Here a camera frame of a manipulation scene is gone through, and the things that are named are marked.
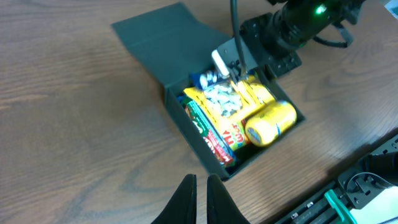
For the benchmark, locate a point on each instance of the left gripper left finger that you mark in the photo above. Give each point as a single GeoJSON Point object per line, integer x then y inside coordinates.
{"type": "Point", "coordinates": [182, 206]}

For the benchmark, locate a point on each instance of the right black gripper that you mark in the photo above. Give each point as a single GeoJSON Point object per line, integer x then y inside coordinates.
{"type": "Point", "coordinates": [263, 48]}

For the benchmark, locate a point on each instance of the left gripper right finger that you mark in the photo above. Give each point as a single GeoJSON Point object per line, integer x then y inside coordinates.
{"type": "Point", "coordinates": [220, 207]}

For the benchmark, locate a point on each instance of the red striped candy pack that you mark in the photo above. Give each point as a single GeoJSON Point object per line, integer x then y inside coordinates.
{"type": "Point", "coordinates": [210, 135]}

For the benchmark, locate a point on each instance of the purple Dairy Milk bar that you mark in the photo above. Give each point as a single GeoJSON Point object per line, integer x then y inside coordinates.
{"type": "Point", "coordinates": [206, 79]}

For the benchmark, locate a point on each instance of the yellow Hacks candy bag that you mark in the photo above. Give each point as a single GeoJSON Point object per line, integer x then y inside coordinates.
{"type": "Point", "coordinates": [227, 104]}

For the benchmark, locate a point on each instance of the black gift box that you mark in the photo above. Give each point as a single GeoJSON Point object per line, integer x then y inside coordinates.
{"type": "Point", "coordinates": [171, 43]}

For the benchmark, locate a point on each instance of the yellow round candy tub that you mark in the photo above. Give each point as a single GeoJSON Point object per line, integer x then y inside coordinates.
{"type": "Point", "coordinates": [270, 122]}

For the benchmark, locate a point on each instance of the blue Oreo cookie pack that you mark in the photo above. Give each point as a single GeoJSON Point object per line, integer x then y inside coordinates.
{"type": "Point", "coordinates": [183, 99]}

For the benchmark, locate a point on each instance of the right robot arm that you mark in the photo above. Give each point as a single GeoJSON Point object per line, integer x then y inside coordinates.
{"type": "Point", "coordinates": [305, 20]}

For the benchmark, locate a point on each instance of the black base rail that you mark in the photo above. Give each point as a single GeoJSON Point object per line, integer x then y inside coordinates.
{"type": "Point", "coordinates": [354, 188]}

